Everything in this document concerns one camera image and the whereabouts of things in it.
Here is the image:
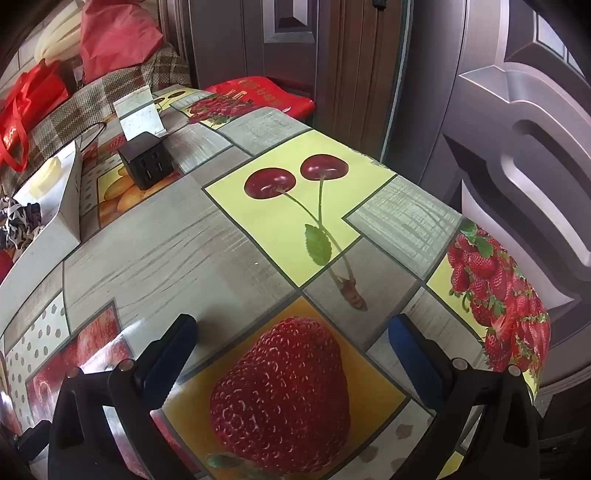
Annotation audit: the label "grey panelled metal door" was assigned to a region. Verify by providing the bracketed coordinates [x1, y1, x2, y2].
[383, 0, 591, 444]
[185, 0, 324, 93]

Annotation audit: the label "black and white scrunchie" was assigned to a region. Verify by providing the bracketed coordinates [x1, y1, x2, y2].
[0, 196, 44, 252]

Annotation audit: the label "white cardboard box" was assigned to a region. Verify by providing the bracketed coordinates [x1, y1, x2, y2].
[0, 138, 84, 287]

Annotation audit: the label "cream foam tubes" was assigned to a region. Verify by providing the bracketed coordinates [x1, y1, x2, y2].
[34, 9, 86, 65]

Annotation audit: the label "red tote bag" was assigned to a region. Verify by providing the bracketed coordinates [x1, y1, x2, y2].
[0, 60, 70, 174]

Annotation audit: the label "red gift bag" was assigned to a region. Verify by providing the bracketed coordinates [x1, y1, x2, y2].
[203, 76, 317, 123]

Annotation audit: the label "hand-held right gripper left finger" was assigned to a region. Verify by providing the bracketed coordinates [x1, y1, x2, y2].
[48, 314, 204, 480]

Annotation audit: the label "black cable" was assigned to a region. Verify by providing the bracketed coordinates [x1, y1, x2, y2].
[69, 121, 109, 153]

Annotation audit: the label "plaid cloth cover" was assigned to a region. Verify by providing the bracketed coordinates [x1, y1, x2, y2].
[0, 44, 192, 185]

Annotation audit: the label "fruit printed tablecloth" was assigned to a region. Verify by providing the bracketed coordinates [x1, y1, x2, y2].
[0, 85, 552, 480]

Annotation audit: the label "black cube power strip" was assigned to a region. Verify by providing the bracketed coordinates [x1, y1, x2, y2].
[117, 131, 175, 190]

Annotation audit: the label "yellow sponge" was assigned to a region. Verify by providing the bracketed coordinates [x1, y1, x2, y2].
[13, 156, 63, 204]

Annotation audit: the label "red nonwoven bag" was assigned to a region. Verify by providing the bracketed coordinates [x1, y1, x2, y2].
[78, 0, 164, 86]

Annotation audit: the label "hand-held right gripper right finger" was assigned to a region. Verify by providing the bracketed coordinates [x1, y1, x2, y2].
[388, 314, 541, 480]

